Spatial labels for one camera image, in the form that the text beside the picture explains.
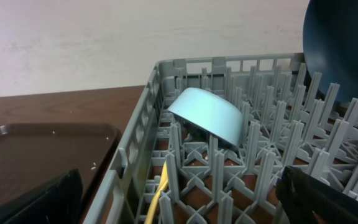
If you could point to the pale yellow spoon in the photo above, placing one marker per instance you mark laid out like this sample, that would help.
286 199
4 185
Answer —
161 187

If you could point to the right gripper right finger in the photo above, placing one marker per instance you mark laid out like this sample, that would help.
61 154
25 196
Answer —
307 200

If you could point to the light blue rice bowl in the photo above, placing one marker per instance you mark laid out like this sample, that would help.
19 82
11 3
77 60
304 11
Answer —
209 112

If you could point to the dark brown serving tray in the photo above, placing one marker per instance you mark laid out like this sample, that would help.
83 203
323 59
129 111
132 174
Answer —
33 153

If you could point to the grey dishwasher rack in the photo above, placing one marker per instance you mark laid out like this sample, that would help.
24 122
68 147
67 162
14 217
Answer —
284 124

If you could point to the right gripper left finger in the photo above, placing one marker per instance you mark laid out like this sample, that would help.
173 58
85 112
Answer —
56 201

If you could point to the dark blue plate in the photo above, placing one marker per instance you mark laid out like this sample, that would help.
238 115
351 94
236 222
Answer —
330 45

